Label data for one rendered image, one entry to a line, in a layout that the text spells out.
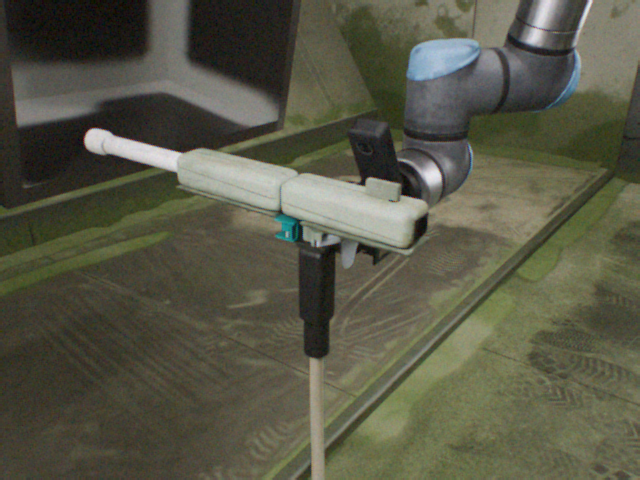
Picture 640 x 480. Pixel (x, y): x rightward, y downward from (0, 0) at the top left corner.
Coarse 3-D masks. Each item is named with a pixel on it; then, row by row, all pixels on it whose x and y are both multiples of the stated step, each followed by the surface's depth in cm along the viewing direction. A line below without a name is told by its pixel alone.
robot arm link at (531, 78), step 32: (544, 0) 76; (576, 0) 75; (512, 32) 81; (544, 32) 78; (576, 32) 79; (512, 64) 81; (544, 64) 80; (576, 64) 83; (512, 96) 82; (544, 96) 83
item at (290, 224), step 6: (282, 216) 64; (288, 216) 64; (282, 222) 63; (288, 222) 62; (294, 222) 62; (282, 228) 63; (288, 228) 63; (294, 228) 63; (300, 228) 63; (276, 234) 64; (282, 234) 64; (294, 234) 63; (300, 234) 64; (288, 240) 63; (294, 240) 63
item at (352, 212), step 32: (160, 160) 73; (192, 160) 68; (224, 160) 67; (192, 192) 70; (224, 192) 66; (256, 192) 64; (288, 192) 61; (320, 192) 59; (352, 192) 58; (384, 192) 57; (320, 224) 60; (352, 224) 57; (384, 224) 55; (416, 224) 55; (320, 256) 63; (320, 288) 64; (320, 320) 66; (320, 352) 69
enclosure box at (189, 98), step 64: (0, 0) 70; (64, 0) 114; (128, 0) 125; (192, 0) 130; (256, 0) 120; (0, 64) 73; (64, 64) 119; (128, 64) 131; (192, 64) 136; (256, 64) 125; (0, 128) 76; (64, 128) 107; (128, 128) 112; (192, 128) 118; (256, 128) 119; (0, 192) 81; (64, 192) 88
